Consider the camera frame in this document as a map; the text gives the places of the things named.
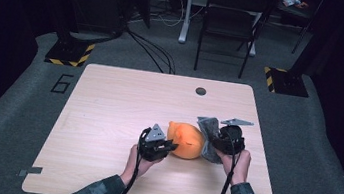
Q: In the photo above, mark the black folding chair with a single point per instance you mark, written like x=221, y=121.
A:
x=231, y=24

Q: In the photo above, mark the white desk leg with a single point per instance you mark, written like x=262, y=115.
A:
x=184, y=28
x=252, y=51

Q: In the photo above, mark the person's right hand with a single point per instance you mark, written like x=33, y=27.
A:
x=239, y=168

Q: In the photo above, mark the orange plush toy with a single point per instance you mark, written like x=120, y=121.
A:
x=187, y=141

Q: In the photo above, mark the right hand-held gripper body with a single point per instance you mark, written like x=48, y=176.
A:
x=231, y=140

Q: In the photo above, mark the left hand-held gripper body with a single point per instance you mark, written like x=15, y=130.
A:
x=151, y=148

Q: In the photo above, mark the orange and white clutter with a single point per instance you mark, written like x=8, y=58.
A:
x=293, y=2

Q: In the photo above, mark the grey cloth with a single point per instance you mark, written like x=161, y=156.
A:
x=207, y=128

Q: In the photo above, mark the black stand base striped edge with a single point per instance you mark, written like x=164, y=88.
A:
x=68, y=54
x=287, y=83

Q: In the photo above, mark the dark round table grommet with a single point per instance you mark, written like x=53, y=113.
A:
x=200, y=91

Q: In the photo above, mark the person's left hand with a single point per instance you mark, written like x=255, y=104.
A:
x=135, y=168

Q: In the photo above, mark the grey tape strip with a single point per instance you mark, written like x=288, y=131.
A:
x=30, y=171

